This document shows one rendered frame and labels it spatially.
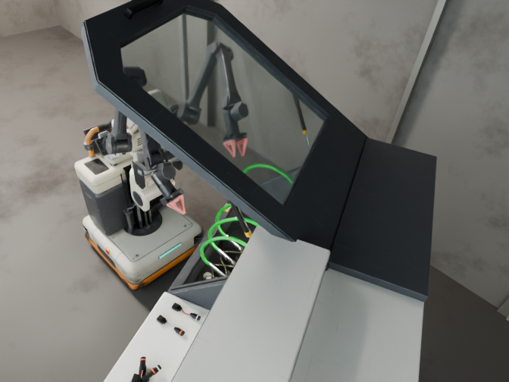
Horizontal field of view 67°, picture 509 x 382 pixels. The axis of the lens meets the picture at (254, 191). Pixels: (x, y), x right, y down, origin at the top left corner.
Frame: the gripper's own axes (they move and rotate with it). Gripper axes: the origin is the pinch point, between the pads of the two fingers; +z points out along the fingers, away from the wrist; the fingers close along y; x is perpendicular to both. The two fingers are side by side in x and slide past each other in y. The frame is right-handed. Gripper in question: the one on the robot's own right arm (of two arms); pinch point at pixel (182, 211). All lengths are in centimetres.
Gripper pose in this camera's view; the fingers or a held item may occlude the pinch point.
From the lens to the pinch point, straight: 162.4
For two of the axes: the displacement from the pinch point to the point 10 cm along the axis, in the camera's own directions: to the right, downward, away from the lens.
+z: 5.2, 8.3, 1.9
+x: 5.8, -5.1, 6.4
